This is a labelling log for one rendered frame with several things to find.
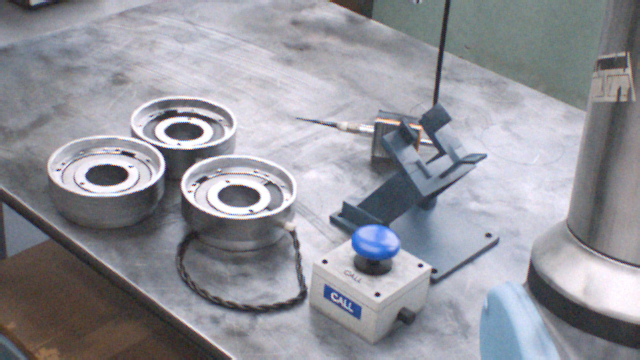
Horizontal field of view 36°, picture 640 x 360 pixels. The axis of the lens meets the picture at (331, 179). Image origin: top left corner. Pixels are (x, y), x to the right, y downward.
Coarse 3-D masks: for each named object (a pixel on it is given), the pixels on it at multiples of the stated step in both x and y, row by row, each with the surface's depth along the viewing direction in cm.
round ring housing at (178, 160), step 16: (144, 112) 101; (160, 112) 102; (208, 112) 103; (224, 112) 102; (160, 128) 100; (176, 128) 101; (192, 128) 102; (208, 128) 100; (224, 128) 101; (160, 144) 95; (176, 144) 97; (192, 144) 97; (208, 144) 95; (224, 144) 97; (176, 160) 95; (192, 160) 95; (176, 176) 97
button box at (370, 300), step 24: (336, 264) 81; (360, 264) 80; (384, 264) 81; (408, 264) 82; (312, 288) 82; (336, 288) 80; (360, 288) 78; (384, 288) 79; (408, 288) 80; (336, 312) 81; (360, 312) 79; (384, 312) 79; (408, 312) 80; (360, 336) 80
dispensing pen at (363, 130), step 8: (384, 112) 104; (304, 120) 106; (312, 120) 105; (320, 120) 105; (392, 120) 103; (400, 120) 103; (408, 120) 103; (416, 120) 103; (336, 128) 105; (344, 128) 105; (352, 128) 104; (360, 128) 104; (368, 128) 104; (360, 136) 105; (368, 136) 104; (424, 144) 104; (432, 144) 103
